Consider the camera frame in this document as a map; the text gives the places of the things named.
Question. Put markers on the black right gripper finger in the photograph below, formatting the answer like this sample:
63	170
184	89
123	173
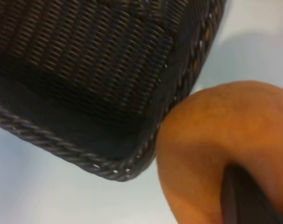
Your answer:
249	198

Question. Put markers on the dark brown wicker basket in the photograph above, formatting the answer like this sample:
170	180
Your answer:
85	81

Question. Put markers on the orange fruit with stem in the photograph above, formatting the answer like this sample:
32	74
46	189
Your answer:
214	144

